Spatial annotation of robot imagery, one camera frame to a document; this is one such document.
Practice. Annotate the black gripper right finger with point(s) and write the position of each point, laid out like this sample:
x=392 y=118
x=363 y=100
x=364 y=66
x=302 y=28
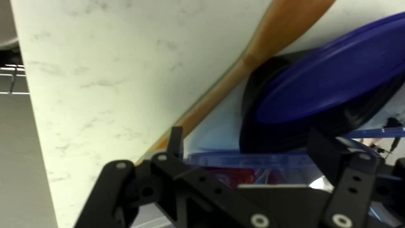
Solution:
x=351 y=181

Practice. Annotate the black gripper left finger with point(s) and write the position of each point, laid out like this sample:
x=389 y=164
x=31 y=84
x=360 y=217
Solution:
x=113 y=185

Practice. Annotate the wooden spoon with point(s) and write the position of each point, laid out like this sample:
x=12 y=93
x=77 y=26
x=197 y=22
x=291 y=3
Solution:
x=269 y=38

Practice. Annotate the translucent lidded food container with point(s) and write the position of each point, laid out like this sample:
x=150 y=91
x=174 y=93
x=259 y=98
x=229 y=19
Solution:
x=253 y=162

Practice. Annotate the blue plastic plate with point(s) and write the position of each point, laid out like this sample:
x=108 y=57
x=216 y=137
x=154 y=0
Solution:
x=336 y=71

